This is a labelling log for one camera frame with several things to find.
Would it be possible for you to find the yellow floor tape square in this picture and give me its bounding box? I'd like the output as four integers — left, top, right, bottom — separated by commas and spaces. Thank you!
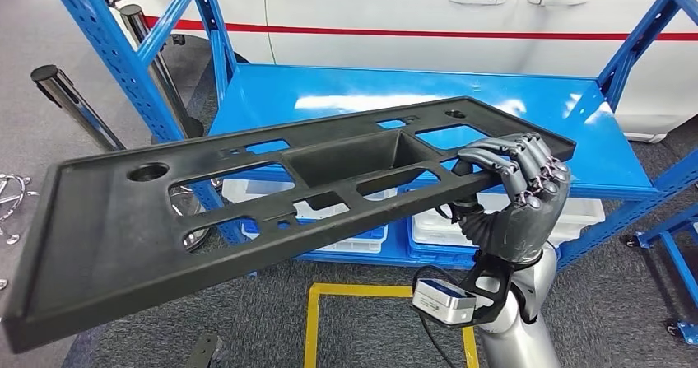
303, 282, 482, 368

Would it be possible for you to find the blue metal shelf rack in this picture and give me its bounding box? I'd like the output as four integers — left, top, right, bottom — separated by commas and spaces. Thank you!
40, 0, 698, 273
621, 202, 698, 348

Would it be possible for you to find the white car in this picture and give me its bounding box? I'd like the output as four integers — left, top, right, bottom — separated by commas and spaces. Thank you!
32, 0, 698, 144

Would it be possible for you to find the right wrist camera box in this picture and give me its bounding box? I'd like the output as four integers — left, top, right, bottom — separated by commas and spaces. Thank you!
412, 278, 477, 326

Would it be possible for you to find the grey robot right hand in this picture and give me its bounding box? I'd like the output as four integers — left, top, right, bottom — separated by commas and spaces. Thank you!
449, 132, 573, 266

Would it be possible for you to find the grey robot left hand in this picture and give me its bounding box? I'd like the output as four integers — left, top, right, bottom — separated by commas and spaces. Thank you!
184, 333, 226, 368

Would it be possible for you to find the white plastic bin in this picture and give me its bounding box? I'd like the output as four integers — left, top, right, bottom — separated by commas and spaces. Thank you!
466, 192, 607, 229
221, 178, 400, 221
313, 236, 387, 255
412, 212, 582, 249

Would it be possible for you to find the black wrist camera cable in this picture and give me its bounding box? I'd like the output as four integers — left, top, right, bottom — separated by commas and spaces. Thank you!
410, 264, 464, 368

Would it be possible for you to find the black plastic panel part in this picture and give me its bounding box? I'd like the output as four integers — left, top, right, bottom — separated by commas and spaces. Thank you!
2, 95, 578, 355

